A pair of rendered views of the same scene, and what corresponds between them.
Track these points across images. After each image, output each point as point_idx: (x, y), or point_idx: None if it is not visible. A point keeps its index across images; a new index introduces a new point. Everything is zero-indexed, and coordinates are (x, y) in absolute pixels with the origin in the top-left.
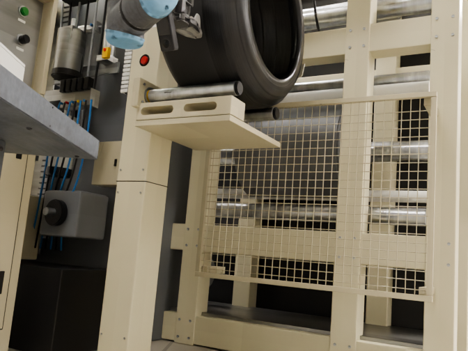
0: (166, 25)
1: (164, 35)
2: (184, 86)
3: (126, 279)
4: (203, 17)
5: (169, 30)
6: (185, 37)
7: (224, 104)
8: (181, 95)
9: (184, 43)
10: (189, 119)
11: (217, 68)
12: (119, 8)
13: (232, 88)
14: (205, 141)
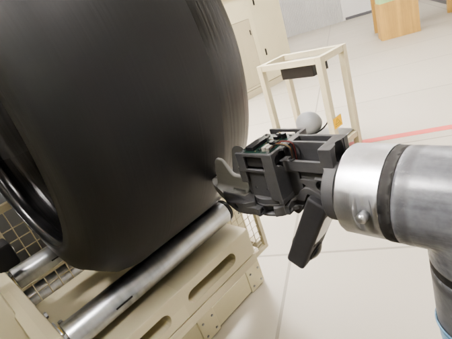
0: (329, 220)
1: (319, 240)
2: (147, 268)
3: None
4: (226, 144)
5: (328, 226)
6: (189, 194)
7: (244, 247)
8: (153, 284)
9: (184, 205)
10: (206, 307)
11: (210, 206)
12: None
13: (229, 217)
14: None
